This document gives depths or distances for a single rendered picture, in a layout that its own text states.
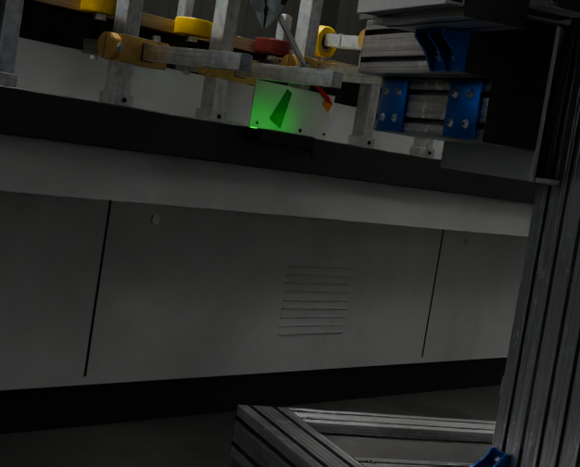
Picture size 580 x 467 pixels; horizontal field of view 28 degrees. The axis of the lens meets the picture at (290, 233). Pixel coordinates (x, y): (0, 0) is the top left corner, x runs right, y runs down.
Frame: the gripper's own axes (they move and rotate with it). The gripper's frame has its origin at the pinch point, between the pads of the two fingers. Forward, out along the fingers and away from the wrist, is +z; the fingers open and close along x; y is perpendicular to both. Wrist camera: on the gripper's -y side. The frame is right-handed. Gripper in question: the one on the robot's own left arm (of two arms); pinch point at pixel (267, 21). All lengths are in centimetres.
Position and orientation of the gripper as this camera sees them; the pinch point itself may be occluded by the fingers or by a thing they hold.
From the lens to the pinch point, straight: 235.6
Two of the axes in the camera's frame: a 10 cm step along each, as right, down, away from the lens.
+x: 9.2, 1.7, -3.6
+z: -1.6, 9.8, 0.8
